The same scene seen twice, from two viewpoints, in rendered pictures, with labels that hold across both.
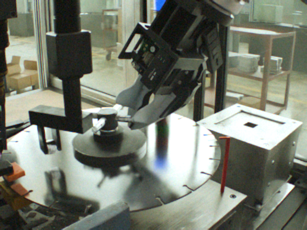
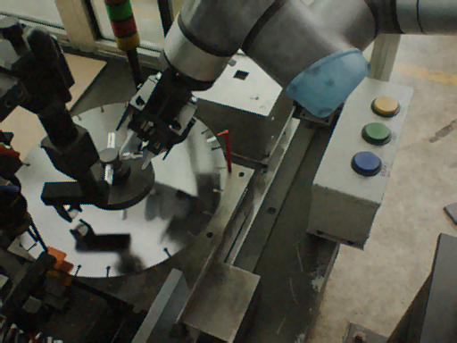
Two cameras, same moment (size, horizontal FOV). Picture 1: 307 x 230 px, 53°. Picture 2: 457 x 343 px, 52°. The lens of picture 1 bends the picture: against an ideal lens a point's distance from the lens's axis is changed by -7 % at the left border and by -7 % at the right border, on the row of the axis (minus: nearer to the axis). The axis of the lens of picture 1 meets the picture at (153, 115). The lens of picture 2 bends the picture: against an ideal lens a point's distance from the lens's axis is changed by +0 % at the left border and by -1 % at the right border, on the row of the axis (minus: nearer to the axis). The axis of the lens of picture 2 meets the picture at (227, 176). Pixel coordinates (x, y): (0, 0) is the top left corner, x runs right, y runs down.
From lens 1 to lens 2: 0.34 m
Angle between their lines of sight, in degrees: 33
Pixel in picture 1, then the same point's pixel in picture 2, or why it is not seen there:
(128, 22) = not seen: outside the picture
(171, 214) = not seen: hidden behind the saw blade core
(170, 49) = (168, 120)
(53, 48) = (61, 160)
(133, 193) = (167, 233)
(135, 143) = (145, 172)
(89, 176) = (120, 227)
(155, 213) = not seen: hidden behind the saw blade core
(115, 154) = (133, 194)
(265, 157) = (264, 122)
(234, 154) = (230, 118)
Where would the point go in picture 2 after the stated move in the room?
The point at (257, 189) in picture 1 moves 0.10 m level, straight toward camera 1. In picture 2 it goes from (261, 147) to (262, 188)
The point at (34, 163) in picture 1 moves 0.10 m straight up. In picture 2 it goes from (60, 230) to (31, 188)
